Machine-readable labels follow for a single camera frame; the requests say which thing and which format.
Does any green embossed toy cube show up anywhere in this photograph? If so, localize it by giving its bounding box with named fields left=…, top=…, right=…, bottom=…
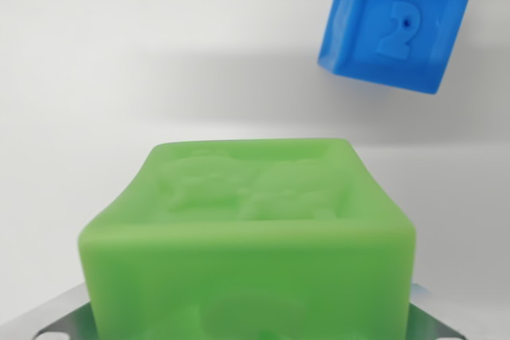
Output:
left=76, top=137, right=418, bottom=340

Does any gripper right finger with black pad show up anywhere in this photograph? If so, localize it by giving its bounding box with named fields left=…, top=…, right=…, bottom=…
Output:
left=405, top=283, right=467, bottom=340

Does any blue toy cube, number 2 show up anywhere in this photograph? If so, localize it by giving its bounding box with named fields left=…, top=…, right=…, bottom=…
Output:
left=316, top=0, right=473, bottom=96

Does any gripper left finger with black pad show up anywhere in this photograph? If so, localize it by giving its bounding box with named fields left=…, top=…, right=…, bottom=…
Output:
left=0, top=282, right=100, bottom=340

